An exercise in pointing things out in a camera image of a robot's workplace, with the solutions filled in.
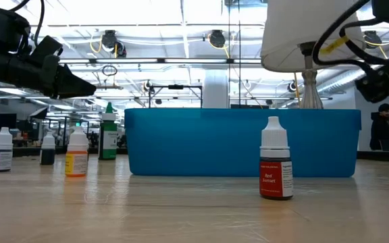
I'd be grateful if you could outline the purple label dropper bottle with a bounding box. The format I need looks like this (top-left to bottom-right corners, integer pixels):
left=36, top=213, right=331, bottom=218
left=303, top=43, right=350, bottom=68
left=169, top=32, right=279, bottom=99
left=0, top=126, right=14, bottom=173

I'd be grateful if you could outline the dark computer monitor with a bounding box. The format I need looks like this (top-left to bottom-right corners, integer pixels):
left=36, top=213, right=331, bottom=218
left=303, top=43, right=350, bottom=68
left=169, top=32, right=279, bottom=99
left=0, top=113, right=18, bottom=130

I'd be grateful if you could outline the red label dropper bottle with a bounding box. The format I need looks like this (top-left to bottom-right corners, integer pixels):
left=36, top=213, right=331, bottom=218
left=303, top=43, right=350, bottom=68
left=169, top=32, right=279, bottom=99
left=259, top=115, right=294, bottom=200

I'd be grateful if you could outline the black aluminium table frame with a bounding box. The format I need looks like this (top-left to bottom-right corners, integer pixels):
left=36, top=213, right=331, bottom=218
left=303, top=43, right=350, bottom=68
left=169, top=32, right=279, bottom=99
left=0, top=146, right=389, bottom=162

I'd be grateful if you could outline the yellow power cord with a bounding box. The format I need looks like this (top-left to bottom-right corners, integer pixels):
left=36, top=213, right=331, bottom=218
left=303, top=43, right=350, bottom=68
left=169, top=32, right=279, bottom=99
left=293, top=72, right=301, bottom=106

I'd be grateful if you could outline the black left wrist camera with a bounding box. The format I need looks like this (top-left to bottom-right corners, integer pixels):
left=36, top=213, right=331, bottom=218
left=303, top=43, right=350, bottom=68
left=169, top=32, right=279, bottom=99
left=28, top=34, right=64, bottom=67

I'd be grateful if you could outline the white building column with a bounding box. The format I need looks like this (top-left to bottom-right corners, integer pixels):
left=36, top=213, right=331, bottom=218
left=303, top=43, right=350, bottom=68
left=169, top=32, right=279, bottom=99
left=203, top=69, right=230, bottom=109

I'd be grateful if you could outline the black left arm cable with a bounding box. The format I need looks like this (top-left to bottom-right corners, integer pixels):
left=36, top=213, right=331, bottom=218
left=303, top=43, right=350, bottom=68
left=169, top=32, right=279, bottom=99
left=8, top=0, right=46, bottom=47

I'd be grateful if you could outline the orange label dropper bottle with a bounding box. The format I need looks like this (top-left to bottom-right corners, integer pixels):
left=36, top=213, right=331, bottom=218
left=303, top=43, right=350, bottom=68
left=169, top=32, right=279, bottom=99
left=64, top=125, right=89, bottom=178

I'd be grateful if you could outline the blue plastic bin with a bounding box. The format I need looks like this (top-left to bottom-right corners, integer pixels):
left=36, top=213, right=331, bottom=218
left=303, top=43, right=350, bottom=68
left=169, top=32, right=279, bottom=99
left=124, top=107, right=363, bottom=178

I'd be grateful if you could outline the yellow cable tag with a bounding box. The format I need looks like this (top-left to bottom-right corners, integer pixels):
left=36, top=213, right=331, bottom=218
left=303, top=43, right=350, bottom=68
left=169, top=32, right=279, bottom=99
left=318, top=34, right=350, bottom=55

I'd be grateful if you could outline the person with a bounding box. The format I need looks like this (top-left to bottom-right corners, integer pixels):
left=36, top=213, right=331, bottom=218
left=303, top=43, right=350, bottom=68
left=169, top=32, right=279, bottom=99
left=369, top=103, right=389, bottom=152

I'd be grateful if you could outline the tall green food colouring bottle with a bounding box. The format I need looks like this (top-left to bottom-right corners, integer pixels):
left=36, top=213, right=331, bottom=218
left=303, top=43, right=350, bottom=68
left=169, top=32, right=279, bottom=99
left=98, top=101, right=119, bottom=161

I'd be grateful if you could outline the black cable loop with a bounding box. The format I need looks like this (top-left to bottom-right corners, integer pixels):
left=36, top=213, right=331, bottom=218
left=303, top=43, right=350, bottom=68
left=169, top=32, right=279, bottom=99
left=101, top=64, right=118, bottom=77

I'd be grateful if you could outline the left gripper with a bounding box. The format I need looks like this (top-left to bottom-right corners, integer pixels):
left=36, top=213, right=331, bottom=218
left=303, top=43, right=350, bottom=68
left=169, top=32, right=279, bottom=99
left=0, top=49, right=97, bottom=100

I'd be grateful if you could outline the table lamp with white shade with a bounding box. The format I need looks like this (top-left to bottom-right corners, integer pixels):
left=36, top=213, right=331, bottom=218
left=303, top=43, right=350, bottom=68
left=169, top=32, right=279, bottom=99
left=260, top=0, right=368, bottom=110

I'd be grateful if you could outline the black metal rig frame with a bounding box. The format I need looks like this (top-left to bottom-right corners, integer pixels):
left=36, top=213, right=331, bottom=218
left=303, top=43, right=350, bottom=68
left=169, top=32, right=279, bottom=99
left=148, top=84, right=204, bottom=109

